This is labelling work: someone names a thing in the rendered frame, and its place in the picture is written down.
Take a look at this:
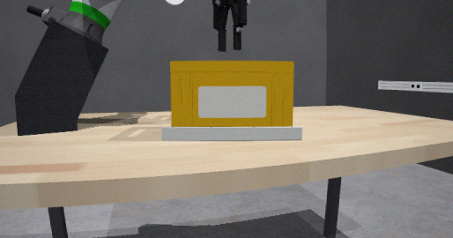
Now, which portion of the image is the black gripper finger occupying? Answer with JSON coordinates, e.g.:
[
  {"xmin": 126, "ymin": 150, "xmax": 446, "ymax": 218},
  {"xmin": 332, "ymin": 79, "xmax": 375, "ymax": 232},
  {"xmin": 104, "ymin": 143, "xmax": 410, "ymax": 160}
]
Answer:
[
  {"xmin": 228, "ymin": 0, "xmax": 247, "ymax": 50},
  {"xmin": 212, "ymin": 0, "xmax": 230, "ymax": 52}
]

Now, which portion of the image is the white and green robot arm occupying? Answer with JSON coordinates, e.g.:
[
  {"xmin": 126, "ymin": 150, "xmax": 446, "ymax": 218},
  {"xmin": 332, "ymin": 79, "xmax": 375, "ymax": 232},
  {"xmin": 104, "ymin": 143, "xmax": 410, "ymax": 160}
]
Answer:
[{"xmin": 26, "ymin": 0, "xmax": 122, "ymax": 45}]

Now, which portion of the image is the yellow crate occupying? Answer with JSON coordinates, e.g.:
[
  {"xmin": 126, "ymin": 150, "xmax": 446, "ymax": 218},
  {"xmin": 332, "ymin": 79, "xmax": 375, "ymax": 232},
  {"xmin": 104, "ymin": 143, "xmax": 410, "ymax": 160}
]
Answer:
[{"xmin": 171, "ymin": 61, "xmax": 293, "ymax": 127}]

